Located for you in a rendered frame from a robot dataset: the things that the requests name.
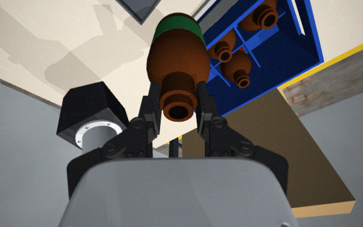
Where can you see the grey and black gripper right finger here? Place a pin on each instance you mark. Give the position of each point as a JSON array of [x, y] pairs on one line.
[[223, 141]]

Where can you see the brown glass bottle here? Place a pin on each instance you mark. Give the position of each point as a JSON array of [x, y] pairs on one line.
[[178, 59], [222, 50]]

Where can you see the orange bottle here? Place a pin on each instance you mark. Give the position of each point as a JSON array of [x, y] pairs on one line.
[[264, 16], [237, 68]]

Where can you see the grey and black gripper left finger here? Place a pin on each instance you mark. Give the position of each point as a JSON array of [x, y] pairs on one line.
[[136, 141]]

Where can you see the dark blue crate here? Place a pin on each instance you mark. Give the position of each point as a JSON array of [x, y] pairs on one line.
[[282, 52]]

